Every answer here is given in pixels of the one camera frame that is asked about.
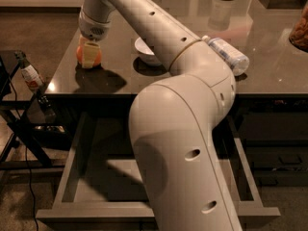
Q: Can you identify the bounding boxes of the open grey top drawer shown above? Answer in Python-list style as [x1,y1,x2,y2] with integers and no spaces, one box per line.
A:
[37,113,280,231]

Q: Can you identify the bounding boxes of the spray bottle with label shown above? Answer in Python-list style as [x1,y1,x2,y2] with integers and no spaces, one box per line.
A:
[14,51,44,94]

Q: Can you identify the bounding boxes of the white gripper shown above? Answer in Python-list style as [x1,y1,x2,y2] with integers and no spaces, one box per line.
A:
[78,11,111,68]

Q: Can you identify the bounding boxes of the black side stand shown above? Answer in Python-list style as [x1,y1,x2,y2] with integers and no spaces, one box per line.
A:
[0,51,65,170]

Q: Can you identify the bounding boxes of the orange fruit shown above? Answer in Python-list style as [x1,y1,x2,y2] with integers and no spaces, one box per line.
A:
[76,43,101,68]

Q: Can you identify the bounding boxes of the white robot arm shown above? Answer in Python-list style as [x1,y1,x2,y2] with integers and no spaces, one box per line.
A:
[79,0,242,231]

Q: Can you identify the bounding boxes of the white bowl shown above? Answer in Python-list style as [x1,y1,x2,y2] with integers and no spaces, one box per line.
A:
[135,38,161,66]

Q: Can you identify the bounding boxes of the black cable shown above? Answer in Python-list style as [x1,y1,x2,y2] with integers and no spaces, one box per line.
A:
[8,80,40,231]

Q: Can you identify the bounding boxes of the jar of brown snacks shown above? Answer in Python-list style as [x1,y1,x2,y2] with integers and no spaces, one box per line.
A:
[289,1,308,52]

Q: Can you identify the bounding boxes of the clear plastic water bottle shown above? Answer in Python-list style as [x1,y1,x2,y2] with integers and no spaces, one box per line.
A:
[202,36,249,76]

